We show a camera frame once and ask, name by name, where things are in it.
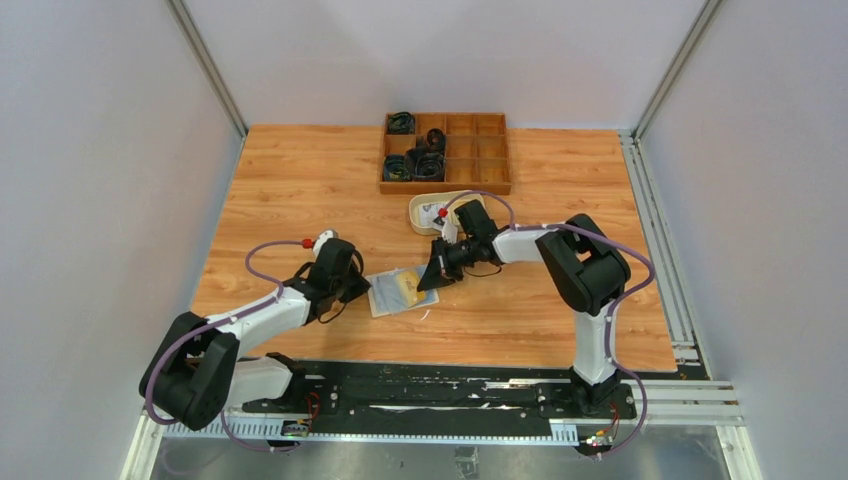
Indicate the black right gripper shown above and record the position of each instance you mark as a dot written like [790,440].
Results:
[441,269]

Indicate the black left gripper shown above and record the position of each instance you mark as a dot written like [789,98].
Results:
[360,285]

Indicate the yellow credit card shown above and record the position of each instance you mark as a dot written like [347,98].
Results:
[407,282]

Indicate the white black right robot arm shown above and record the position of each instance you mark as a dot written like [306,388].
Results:
[589,275]

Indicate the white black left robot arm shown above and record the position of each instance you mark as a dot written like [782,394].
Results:
[202,368]

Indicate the white card in tray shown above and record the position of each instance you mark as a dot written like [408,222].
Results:
[429,215]

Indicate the beige oval tray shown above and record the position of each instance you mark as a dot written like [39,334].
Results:
[442,197]

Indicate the wooden compartment box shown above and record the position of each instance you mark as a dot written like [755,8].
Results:
[477,155]

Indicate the rolled black belt middle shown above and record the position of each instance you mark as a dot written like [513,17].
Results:
[435,140]

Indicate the rolled black belt top left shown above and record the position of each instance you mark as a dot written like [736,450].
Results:
[401,123]

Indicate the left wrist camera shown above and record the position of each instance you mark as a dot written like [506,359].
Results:
[322,239]

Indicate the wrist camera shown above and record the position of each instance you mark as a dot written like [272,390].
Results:
[322,239]
[449,229]

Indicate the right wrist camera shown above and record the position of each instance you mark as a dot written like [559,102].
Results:
[449,229]

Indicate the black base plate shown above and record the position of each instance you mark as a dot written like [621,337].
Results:
[439,401]

